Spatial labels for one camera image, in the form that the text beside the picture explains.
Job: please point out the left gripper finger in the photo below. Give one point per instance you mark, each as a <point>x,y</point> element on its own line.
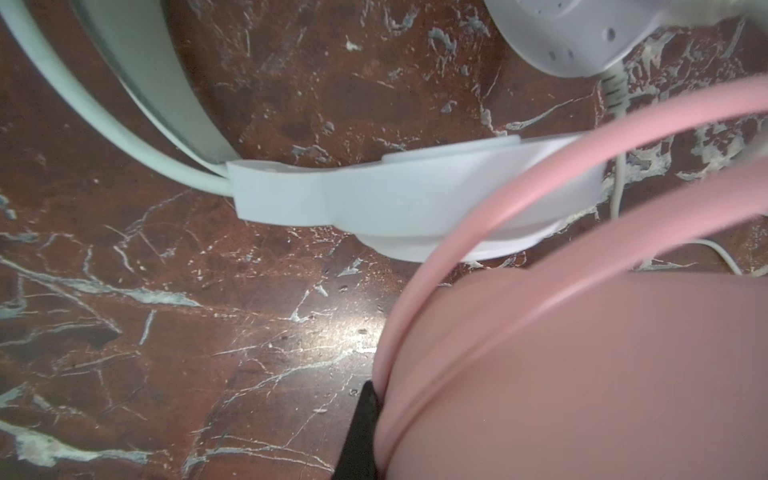
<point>356,460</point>

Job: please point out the pink cat-ear headphones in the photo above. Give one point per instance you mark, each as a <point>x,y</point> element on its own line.
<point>580,367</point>

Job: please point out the white headphones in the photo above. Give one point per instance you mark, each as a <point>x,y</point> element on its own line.
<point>486,197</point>

